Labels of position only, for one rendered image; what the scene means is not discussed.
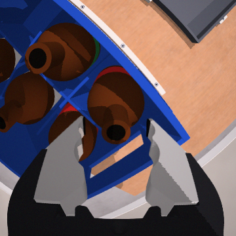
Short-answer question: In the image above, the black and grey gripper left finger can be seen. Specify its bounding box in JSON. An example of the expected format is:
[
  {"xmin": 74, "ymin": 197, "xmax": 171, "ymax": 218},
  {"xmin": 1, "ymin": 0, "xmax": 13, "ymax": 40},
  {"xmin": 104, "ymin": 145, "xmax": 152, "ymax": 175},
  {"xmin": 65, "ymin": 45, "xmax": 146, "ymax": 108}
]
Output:
[{"xmin": 7, "ymin": 116, "xmax": 87, "ymax": 236}]

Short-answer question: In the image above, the dark grey tray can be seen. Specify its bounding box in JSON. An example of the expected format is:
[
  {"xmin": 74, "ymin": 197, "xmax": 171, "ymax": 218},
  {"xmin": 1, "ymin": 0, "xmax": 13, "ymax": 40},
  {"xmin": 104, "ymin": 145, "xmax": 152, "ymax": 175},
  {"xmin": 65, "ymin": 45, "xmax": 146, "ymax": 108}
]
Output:
[{"xmin": 152, "ymin": 0, "xmax": 236, "ymax": 43}]

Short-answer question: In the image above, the blue plastic crate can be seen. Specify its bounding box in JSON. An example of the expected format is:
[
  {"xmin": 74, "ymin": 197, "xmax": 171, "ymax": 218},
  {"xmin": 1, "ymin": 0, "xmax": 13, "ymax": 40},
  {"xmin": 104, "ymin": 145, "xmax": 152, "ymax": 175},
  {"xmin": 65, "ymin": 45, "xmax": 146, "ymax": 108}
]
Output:
[{"xmin": 0, "ymin": 0, "xmax": 190, "ymax": 199}]

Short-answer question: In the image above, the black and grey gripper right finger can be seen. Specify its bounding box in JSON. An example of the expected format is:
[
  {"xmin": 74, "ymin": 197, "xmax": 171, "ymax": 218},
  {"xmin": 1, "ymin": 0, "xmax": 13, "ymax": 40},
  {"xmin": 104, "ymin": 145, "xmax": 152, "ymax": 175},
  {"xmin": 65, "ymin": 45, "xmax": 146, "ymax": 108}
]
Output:
[{"xmin": 146, "ymin": 118, "xmax": 224, "ymax": 236}]

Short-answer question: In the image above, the brown glass bottle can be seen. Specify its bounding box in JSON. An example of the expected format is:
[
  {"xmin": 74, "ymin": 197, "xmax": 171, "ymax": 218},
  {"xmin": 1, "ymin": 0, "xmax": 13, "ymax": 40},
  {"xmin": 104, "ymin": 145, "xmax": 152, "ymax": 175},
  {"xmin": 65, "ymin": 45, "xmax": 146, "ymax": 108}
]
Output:
[
  {"xmin": 87, "ymin": 66, "xmax": 145, "ymax": 144},
  {"xmin": 25, "ymin": 22, "xmax": 100, "ymax": 81},
  {"xmin": 0, "ymin": 71, "xmax": 62, "ymax": 132},
  {"xmin": 48, "ymin": 102, "xmax": 98, "ymax": 162},
  {"xmin": 0, "ymin": 38, "xmax": 22, "ymax": 83}
]

